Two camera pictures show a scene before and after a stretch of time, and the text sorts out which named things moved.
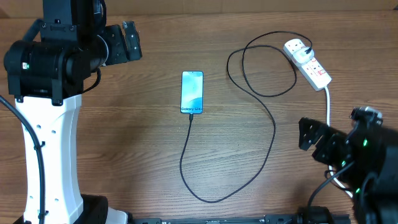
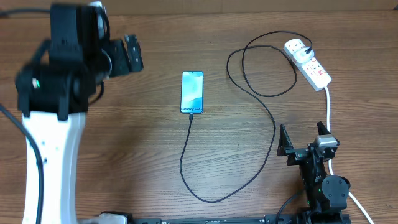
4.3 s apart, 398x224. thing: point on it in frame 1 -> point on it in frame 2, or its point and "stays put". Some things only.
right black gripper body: (333, 152) -> (310, 171)
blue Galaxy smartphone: (191, 91) stays put
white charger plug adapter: (300, 56) stays put
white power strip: (313, 72) stays put
